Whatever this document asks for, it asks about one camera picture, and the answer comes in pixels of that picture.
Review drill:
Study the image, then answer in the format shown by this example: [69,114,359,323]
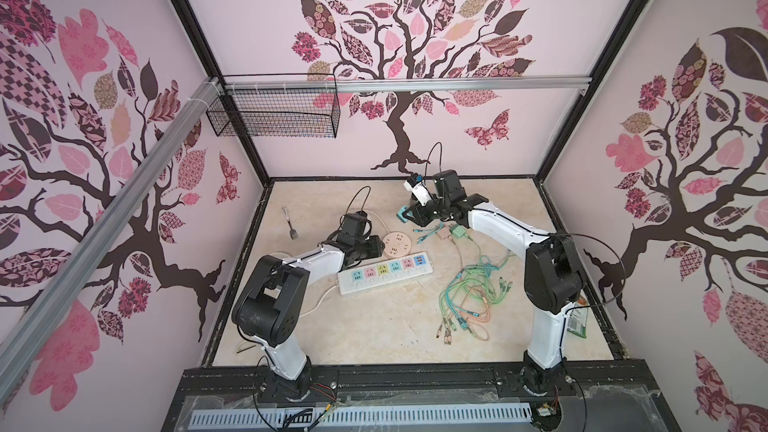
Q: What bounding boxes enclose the round pink power socket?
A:
[383,232,412,258]

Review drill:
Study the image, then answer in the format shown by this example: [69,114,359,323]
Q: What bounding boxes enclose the white power strip cord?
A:
[298,284,340,319]

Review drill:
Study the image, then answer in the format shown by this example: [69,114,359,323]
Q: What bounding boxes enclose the white multicolour power strip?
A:
[337,252,434,296]

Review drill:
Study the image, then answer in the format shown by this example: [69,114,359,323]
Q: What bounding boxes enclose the green snack packet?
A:
[566,296,590,339]

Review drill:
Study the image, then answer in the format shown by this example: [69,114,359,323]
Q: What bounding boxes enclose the tangled charging cables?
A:
[419,221,517,346]

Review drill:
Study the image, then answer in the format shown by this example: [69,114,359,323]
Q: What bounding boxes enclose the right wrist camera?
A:
[404,173,433,207]

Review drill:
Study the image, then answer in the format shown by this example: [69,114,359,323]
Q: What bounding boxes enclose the white cable duct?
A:
[187,403,532,431]

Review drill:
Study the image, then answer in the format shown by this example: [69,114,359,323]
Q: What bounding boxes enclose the pink charger plug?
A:
[436,227,452,240]

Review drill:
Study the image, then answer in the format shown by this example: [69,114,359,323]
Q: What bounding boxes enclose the black wire basket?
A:
[206,72,341,138]

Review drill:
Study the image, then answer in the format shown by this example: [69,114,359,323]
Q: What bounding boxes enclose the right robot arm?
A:
[400,170,586,372]

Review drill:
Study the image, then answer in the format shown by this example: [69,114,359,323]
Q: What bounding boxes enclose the teal charger plug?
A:
[397,206,414,223]

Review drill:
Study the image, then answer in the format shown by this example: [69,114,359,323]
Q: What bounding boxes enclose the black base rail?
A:
[163,360,678,431]

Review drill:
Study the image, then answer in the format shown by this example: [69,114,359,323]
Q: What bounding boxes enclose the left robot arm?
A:
[231,210,383,382]

